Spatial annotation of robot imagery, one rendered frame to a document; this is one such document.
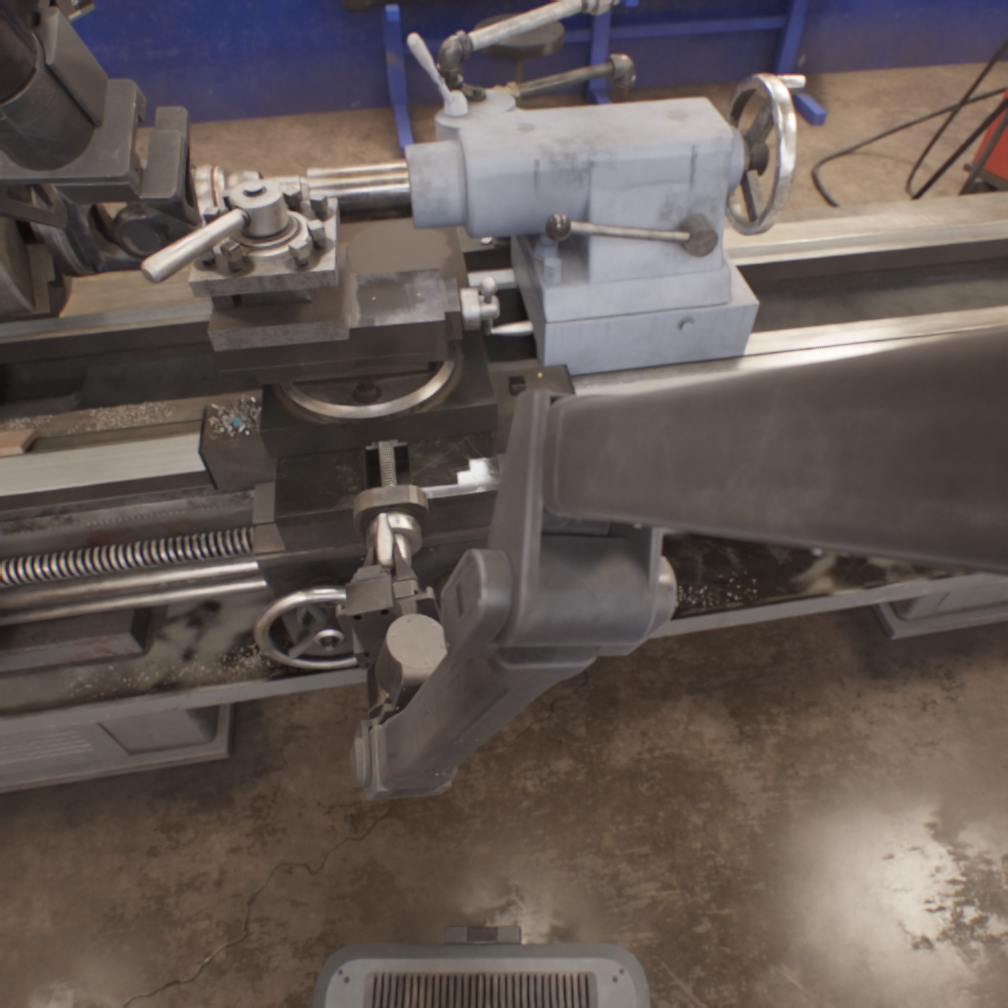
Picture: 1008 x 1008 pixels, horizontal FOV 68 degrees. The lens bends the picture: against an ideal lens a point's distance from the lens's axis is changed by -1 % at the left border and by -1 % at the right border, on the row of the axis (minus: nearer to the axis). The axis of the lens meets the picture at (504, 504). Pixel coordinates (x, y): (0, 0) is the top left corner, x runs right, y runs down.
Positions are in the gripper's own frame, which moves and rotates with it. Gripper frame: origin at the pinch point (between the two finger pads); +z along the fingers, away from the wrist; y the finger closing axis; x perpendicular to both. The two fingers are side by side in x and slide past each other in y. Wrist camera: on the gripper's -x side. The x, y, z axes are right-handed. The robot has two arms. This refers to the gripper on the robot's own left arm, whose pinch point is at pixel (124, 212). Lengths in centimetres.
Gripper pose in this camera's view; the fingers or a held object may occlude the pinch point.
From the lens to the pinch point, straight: 63.4
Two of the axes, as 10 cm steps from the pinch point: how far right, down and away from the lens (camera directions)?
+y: -10.0, 0.1, 0.1
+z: 0.1, 1.7, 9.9
